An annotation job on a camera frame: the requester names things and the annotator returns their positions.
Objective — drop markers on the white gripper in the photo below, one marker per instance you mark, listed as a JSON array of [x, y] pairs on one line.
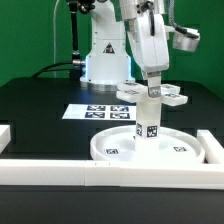
[[149, 49]]

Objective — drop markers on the white cross-shaped table base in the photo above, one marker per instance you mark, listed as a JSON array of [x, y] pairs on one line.
[[165, 93]]

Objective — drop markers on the white round table top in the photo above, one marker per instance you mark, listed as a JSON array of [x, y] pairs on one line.
[[122, 144]]

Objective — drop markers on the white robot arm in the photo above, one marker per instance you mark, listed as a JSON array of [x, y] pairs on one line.
[[126, 31]]

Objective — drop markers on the white marker sheet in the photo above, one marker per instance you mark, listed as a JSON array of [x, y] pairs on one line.
[[100, 112]]

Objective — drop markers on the white U-shaped fence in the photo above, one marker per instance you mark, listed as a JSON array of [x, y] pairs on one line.
[[206, 175]]

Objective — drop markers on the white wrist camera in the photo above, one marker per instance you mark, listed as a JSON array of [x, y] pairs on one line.
[[186, 42]]

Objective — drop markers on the black camera pole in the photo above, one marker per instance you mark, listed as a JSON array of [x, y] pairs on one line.
[[84, 7]]

